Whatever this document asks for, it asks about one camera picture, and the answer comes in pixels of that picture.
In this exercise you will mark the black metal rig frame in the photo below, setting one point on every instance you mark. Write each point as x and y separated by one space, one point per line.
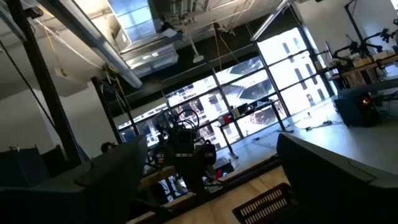
46 87

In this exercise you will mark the white pendant lamp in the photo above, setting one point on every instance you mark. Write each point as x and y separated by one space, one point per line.
198 58

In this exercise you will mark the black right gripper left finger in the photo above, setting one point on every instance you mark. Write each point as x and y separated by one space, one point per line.
115 193

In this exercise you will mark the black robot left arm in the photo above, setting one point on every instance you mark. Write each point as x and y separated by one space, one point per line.
206 154

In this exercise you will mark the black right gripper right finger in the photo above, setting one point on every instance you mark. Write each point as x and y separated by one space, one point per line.
335 193

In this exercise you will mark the black computer tower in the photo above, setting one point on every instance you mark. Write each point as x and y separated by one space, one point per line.
351 112

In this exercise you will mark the wooden workbench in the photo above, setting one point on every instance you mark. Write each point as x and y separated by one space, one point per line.
357 70

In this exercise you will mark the black background table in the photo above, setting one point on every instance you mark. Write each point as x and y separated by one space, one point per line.
262 109

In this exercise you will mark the person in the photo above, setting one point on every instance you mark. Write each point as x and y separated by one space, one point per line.
108 147

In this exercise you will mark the large grid window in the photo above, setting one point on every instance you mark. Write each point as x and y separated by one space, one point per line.
289 46

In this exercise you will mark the red cup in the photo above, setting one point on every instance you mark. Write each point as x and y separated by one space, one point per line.
227 120

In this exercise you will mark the silver ceiling pipe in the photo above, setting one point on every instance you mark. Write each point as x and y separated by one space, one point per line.
270 20

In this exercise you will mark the silver ceiling air duct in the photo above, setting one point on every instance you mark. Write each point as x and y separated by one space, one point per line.
104 51

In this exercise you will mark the black background robot arm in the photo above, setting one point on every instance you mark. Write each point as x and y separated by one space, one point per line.
357 48

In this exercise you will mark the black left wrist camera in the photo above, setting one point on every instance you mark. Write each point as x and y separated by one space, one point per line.
185 141

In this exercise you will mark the black slotted plastic basket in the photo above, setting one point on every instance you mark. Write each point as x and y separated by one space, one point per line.
264 205

